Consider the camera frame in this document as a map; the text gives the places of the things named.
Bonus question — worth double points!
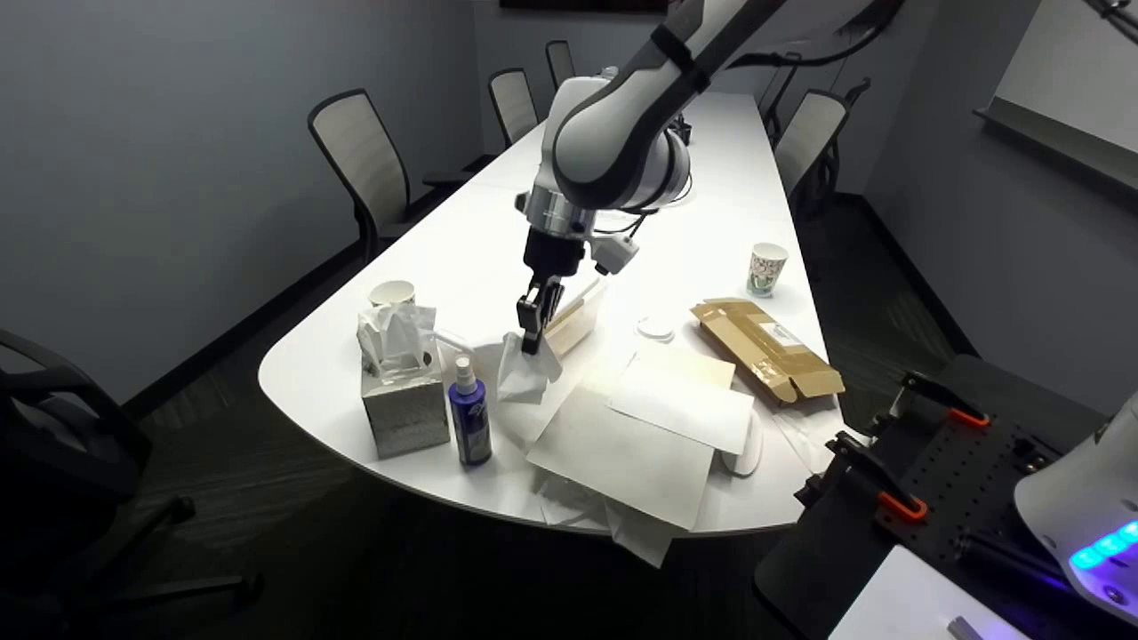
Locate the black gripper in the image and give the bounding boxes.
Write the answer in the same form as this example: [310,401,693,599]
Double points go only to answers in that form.
[514,228,588,359]

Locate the white tissue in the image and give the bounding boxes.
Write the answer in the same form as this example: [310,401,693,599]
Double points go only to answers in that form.
[351,298,440,383]
[469,326,568,404]

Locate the white lidded plastic container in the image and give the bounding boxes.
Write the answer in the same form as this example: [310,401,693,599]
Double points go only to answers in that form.
[437,262,610,401]

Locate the white tissue in box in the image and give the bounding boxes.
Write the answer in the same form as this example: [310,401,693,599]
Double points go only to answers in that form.
[351,298,440,383]

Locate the gray tissue box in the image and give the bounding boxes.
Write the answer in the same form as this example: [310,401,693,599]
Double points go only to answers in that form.
[356,359,457,463]

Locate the cream paper sheet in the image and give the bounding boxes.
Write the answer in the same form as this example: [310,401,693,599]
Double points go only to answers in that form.
[552,333,740,413]

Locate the small white round lid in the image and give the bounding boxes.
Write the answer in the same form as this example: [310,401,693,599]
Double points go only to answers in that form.
[635,313,680,349]

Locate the blue spray bottle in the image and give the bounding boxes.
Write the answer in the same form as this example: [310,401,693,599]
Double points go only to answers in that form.
[440,353,496,474]

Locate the white mug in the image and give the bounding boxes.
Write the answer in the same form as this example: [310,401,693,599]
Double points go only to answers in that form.
[362,279,419,318]

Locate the large white paper sheet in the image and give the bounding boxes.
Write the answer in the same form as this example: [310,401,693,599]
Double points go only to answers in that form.
[523,388,722,538]

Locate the gray mesh conference chair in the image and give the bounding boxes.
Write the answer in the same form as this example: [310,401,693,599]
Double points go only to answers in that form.
[773,84,854,199]
[760,57,808,122]
[307,84,418,259]
[484,64,543,150]
[542,36,580,93]

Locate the white paper cup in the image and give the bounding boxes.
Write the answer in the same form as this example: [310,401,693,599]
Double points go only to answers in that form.
[748,239,793,298]

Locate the flattened brown cardboard box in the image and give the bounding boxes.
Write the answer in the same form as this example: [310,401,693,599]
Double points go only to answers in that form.
[689,295,852,408]

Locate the white rounded object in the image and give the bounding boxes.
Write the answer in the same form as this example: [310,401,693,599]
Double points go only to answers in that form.
[713,404,770,485]

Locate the white paper overhanging table edge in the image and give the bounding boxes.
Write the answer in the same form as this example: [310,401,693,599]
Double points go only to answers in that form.
[531,474,682,572]

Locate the black orange spring clamp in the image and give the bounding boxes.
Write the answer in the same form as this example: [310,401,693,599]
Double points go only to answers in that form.
[886,371,996,439]
[823,426,936,531]

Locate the white flat panel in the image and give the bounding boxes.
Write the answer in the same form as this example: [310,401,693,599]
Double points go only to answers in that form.
[827,541,1036,640]

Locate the black perforated board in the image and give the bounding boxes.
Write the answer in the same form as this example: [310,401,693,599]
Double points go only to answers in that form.
[753,353,1138,640]

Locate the black office chair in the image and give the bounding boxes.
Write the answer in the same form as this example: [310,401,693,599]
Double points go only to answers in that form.
[0,326,266,640]

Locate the white device with blue light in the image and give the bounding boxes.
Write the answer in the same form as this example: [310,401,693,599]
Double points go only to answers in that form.
[1012,388,1138,630]

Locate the gray wrist camera box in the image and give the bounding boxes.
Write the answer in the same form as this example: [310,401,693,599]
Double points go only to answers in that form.
[592,228,646,279]

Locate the black wall screen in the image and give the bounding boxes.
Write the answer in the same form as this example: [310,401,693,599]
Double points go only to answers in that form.
[496,0,674,15]

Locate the wall whiteboard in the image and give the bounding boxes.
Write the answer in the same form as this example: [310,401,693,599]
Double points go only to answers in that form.
[975,0,1138,199]

